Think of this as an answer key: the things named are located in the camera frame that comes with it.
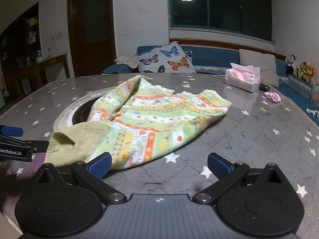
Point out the pink tissue pack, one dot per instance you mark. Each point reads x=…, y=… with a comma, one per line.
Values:
x=239, y=79

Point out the dark wooden shelf cabinet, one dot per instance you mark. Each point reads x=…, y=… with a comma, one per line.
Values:
x=22, y=44

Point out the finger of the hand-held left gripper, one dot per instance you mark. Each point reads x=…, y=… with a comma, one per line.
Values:
x=12, y=130
x=39, y=146

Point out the beige pillow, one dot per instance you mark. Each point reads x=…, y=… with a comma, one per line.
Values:
x=261, y=62

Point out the teal bottle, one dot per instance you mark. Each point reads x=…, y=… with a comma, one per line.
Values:
x=39, y=57

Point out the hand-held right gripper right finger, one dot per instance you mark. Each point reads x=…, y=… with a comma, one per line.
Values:
x=219, y=165

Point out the grey star-printed table cover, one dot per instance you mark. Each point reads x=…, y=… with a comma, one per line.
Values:
x=249, y=129

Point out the black remote control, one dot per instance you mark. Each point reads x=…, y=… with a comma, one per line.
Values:
x=264, y=88

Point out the green orange patterned child's garment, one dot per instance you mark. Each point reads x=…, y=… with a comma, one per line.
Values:
x=149, y=119

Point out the white wall socket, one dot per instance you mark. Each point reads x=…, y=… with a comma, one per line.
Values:
x=55, y=35

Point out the cream cloth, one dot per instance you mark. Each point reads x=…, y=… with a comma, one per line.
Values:
x=125, y=61

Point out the butterfly print pillow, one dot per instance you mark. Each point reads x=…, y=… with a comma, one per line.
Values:
x=167, y=59

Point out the brown wooden door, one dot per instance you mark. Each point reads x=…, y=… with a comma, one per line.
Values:
x=92, y=29

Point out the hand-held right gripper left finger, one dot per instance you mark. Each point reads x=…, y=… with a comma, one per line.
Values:
x=101, y=164

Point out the wooden side table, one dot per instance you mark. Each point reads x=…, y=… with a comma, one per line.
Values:
x=49, y=63

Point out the orange plush toy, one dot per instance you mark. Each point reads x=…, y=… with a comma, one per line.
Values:
x=311, y=73

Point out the round built-in induction cooker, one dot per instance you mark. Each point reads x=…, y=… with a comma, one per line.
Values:
x=82, y=109

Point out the green yellow plush toy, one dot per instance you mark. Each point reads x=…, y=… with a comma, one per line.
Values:
x=302, y=71

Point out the panda plush toy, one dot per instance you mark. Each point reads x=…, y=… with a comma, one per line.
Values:
x=291, y=63

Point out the dark window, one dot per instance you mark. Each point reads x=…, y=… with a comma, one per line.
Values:
x=219, y=5

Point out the blue sofa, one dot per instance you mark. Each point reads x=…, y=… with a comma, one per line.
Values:
x=211, y=54

